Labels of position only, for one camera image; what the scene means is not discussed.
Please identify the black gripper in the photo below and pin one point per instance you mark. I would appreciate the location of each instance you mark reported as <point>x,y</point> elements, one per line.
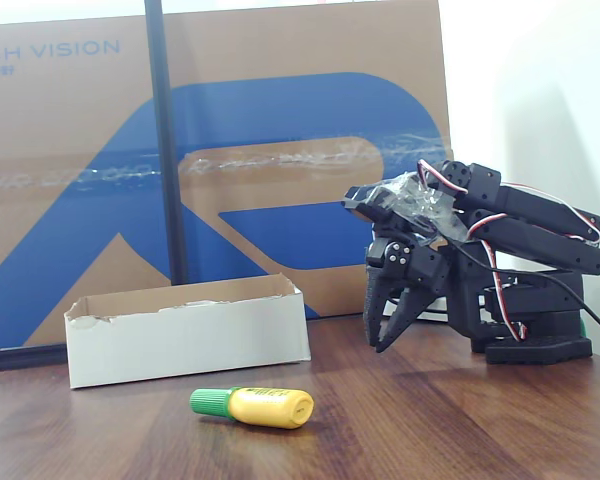
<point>414,264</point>

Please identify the yellow green glue bottle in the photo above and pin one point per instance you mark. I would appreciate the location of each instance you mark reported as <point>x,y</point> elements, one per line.
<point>270,407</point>

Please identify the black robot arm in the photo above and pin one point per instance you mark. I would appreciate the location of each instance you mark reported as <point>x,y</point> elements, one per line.
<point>530,240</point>

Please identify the white cardboard box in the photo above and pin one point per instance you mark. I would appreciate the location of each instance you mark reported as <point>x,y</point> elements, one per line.
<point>180,340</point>

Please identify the white power strip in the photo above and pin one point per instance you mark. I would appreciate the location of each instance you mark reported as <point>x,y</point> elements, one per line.
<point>432,304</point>

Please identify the green clamp piece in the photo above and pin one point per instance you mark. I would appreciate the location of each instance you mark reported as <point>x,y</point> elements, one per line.
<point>583,327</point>

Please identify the black vertical pole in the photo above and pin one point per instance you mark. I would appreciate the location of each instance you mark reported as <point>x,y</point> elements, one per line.
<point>165,150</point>

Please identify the large brown carton blue print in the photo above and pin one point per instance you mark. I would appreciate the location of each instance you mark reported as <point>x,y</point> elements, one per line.
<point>280,45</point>

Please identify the black flat bar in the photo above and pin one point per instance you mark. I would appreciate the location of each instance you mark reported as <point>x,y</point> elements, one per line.
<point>20,359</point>

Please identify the black camera wrapped in tape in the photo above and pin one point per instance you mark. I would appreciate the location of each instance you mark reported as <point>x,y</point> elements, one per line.
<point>380,200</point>

